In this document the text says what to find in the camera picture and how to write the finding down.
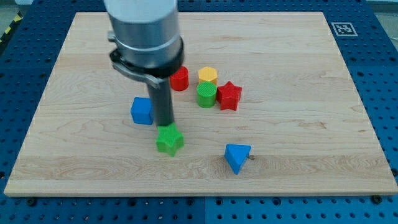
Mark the blue triangle block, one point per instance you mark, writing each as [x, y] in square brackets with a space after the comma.
[236, 155]

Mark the green star block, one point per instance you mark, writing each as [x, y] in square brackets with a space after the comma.
[170, 139]

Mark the green cylinder block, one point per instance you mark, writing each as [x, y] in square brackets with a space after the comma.
[206, 94]

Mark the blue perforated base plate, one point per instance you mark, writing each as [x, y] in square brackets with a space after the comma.
[35, 43]

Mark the white fiducial marker tag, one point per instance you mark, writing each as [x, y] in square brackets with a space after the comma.
[344, 29]

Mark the black pusher rod tool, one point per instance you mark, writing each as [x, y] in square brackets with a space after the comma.
[161, 99]

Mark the blue cube block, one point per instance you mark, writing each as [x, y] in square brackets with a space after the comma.
[141, 111]

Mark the wooden board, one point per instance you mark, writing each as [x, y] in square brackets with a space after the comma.
[300, 112]

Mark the yellow hexagon block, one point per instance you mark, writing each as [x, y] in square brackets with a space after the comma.
[208, 74]

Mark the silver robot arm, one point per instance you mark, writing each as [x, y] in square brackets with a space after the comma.
[149, 47]

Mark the red star block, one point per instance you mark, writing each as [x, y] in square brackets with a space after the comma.
[228, 96]

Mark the red cylinder block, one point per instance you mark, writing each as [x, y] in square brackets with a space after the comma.
[179, 81]

